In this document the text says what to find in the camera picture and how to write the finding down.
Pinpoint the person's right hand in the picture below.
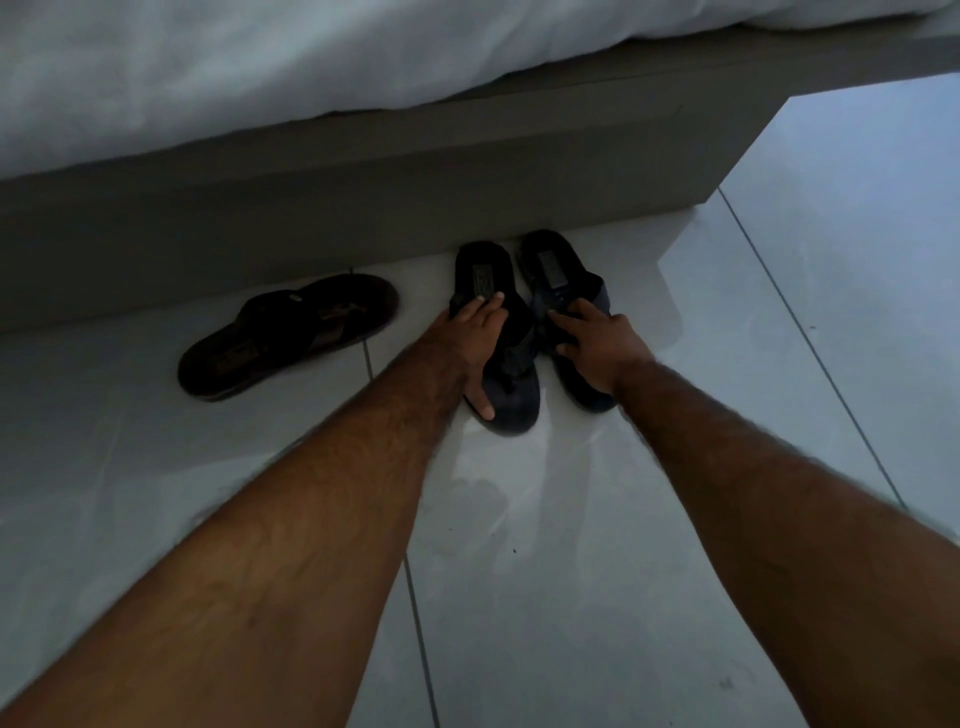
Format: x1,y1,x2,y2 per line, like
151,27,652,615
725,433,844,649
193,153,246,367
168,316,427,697
547,297,655,399

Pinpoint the person's left hand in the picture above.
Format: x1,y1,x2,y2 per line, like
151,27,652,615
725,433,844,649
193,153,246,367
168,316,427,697
414,292,511,423

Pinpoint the dark blue flip-flop sandal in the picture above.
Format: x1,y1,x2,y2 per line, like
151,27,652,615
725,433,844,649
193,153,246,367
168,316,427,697
517,228,621,414
448,240,542,437

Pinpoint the person's right forearm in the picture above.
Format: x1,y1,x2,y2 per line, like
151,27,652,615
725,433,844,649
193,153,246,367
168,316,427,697
611,358,960,728

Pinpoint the person's left forearm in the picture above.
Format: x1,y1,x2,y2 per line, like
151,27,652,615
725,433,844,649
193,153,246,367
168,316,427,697
0,339,470,728

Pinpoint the brown flip-flop sandal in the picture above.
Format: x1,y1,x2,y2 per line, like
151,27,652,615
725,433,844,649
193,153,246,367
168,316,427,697
177,273,401,403

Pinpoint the white bed sheet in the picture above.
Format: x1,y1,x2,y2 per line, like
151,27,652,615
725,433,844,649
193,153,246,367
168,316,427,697
0,0,960,181

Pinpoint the grey bed frame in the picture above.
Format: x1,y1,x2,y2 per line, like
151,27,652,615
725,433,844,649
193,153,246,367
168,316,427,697
0,16,960,336

